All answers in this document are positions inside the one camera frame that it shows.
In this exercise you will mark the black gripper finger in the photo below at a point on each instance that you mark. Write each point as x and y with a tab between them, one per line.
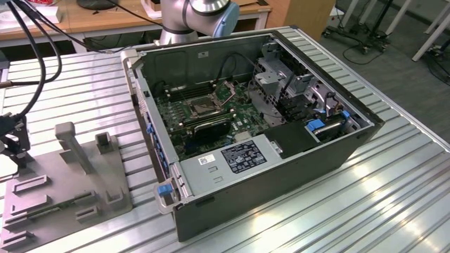
21	137

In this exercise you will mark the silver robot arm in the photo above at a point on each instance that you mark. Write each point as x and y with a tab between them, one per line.
211	8

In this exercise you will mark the blue slot tab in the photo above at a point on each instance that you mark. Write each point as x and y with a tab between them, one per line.
148	127

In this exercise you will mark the black RAM slot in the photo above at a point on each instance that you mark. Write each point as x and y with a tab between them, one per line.
224	115
183	126
189	94
189	91
189	97

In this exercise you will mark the CPU socket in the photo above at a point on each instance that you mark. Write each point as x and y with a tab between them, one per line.
203	108

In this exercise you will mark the grey parts rack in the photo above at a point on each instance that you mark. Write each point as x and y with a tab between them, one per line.
69	184

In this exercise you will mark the green RAM stick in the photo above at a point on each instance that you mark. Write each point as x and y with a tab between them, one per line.
49	210

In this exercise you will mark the white foam tray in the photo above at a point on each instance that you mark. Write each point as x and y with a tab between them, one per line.
8	18

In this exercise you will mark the blue release latch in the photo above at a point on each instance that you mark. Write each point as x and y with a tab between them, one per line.
164	190

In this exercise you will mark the small white box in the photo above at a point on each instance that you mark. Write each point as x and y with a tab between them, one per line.
52	14

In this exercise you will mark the wooden desk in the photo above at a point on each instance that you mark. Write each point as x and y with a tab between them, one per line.
123	20

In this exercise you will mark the black graphics card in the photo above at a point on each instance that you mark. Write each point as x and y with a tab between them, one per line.
211	130

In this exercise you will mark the black monitor base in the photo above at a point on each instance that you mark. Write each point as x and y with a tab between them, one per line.
97	4

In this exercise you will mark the silver power supply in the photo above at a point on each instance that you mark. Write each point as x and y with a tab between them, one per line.
211	174

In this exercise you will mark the white cardboard box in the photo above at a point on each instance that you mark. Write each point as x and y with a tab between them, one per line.
151	10

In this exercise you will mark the small silver heatsink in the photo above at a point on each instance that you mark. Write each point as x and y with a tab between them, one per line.
243	136

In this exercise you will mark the green motherboard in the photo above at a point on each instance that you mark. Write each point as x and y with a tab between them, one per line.
245	108

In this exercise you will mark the silver drive cage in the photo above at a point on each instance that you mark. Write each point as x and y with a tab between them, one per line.
268	79

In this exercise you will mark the black plastic shroud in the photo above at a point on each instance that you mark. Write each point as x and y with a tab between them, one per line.
289	141

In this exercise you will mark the black PC case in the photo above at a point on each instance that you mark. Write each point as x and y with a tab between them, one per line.
280	189

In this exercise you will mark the blue disk latch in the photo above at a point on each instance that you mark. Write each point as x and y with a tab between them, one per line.
313	125

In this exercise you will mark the black disk bay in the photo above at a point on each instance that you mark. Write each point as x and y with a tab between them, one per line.
329	135

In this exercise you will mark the small blue clip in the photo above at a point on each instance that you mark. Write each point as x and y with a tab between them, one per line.
344	115

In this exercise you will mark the wooden cabinet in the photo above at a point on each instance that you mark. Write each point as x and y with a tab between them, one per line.
305	15

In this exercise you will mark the black wheeled stand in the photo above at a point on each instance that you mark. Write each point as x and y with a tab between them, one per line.
380	15

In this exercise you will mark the white table leg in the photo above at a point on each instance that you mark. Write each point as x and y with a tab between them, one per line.
418	55

